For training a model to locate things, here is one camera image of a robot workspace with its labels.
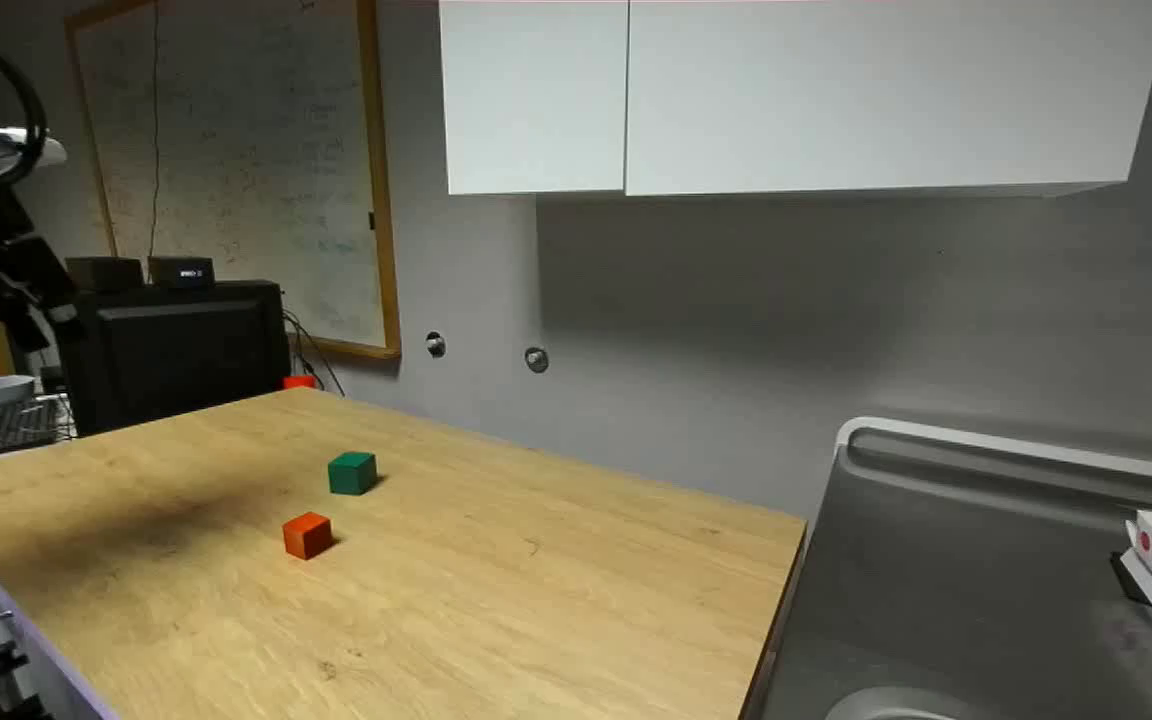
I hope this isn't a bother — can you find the orange block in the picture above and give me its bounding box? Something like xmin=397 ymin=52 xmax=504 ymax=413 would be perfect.
xmin=279 ymin=507 xmax=341 ymax=565

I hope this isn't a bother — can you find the green block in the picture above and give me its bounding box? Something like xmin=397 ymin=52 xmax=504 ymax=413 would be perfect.
xmin=323 ymin=449 xmax=380 ymax=502

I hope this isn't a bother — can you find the black keyboard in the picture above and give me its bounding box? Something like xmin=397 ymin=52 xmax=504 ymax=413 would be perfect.
xmin=0 ymin=396 xmax=67 ymax=461

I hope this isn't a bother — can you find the black box equipment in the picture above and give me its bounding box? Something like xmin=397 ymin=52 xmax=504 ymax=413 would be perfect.
xmin=56 ymin=254 xmax=297 ymax=439

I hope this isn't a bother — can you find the wood-framed whiteboard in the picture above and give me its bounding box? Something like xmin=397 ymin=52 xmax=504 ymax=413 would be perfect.
xmin=60 ymin=0 xmax=404 ymax=372

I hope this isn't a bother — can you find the narrow white cabinet door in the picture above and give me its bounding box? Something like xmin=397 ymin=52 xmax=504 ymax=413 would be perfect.
xmin=437 ymin=0 xmax=630 ymax=200

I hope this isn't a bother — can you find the stainless steel sink counter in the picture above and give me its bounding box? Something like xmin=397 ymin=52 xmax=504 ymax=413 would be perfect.
xmin=739 ymin=413 xmax=1152 ymax=720

